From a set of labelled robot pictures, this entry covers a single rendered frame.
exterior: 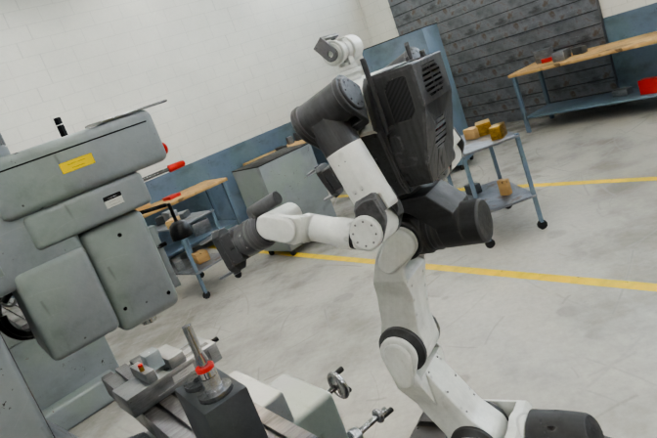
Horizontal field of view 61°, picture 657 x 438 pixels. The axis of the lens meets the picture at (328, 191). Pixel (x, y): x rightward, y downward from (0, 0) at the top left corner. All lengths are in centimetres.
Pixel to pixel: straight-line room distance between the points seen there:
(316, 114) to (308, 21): 938
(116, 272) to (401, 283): 81
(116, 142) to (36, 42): 701
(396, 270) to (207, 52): 812
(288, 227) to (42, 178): 69
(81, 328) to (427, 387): 97
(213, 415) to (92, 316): 47
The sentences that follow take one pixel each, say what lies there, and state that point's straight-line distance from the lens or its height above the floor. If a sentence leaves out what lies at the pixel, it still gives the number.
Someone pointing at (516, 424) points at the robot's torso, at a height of 74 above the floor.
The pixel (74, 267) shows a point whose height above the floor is 155.
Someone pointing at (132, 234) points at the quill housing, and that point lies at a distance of 173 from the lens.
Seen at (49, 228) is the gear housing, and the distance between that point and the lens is 166.
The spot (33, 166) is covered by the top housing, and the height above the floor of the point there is 184.
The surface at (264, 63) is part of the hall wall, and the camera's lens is 986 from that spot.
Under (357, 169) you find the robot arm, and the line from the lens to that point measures 121.
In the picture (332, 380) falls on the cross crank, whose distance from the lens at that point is 230.
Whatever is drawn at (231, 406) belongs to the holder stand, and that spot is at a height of 115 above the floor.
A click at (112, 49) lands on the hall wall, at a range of 889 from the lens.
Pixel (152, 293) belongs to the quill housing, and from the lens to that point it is 176.
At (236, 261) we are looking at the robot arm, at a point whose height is 144.
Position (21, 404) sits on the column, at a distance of 160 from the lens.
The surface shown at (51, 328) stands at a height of 143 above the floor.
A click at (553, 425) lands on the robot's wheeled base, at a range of 171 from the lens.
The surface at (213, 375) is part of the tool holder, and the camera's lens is 147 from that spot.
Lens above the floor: 181
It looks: 12 degrees down
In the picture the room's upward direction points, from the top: 20 degrees counter-clockwise
